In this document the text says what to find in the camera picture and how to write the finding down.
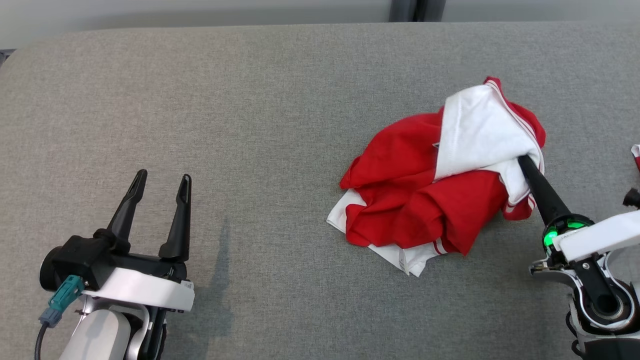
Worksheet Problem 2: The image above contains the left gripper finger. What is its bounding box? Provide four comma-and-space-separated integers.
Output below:
106, 169, 148, 253
159, 174, 192, 262

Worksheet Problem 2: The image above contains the grey metal partition post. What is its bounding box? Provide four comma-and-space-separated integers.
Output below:
389, 0, 446, 23

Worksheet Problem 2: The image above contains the teal left camera connector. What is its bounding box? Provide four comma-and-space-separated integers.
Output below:
39, 275, 86, 328

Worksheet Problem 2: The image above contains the red white basketball jersey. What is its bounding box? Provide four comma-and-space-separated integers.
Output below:
326, 76, 547, 277

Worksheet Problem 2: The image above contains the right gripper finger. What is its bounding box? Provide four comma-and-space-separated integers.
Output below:
517, 156, 561, 226
524, 156, 572, 221

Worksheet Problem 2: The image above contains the grey fabric padded surface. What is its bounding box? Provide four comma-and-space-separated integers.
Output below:
0, 21, 640, 360

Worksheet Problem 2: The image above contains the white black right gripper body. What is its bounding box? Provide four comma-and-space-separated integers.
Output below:
530, 210, 640, 273

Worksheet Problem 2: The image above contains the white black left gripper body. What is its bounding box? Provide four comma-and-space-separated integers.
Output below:
82, 230, 196, 313

